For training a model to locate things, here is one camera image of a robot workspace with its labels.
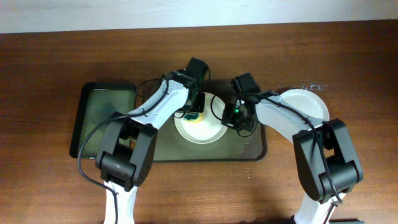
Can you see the pale green plate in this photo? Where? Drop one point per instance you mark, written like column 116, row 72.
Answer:
column 307, row 102

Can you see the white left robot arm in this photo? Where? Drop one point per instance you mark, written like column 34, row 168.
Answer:
column 127, row 148

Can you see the green and yellow sponge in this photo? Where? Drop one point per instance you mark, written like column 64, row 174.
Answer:
column 193, row 117

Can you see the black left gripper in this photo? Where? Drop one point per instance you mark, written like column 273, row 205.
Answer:
column 201, row 108

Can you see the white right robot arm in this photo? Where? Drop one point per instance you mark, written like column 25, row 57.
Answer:
column 327, row 163

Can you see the large dark serving tray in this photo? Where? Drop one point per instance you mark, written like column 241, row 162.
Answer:
column 232, row 146

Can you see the cream plate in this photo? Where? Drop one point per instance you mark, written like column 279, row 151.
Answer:
column 208, row 130

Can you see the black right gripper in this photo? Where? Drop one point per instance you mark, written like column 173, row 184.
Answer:
column 228, row 121

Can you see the small black sponge tray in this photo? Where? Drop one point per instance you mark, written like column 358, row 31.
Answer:
column 98, row 101

